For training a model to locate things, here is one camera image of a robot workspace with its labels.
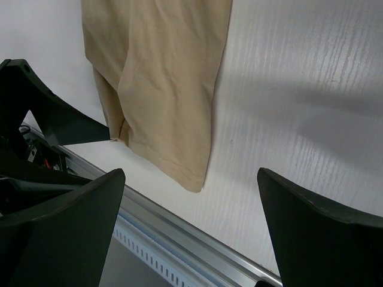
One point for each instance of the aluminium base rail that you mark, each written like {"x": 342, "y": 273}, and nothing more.
{"x": 147, "y": 201}

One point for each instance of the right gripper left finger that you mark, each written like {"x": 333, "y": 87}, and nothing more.
{"x": 63, "y": 241}

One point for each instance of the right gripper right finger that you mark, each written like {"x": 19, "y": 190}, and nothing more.
{"x": 318, "y": 241}

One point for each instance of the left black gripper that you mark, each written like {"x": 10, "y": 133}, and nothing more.
{"x": 32, "y": 171}

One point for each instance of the white slotted cable duct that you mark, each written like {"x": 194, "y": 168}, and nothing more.
{"x": 155, "y": 257}

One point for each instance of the beige t shirt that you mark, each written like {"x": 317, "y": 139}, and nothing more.
{"x": 155, "y": 65}

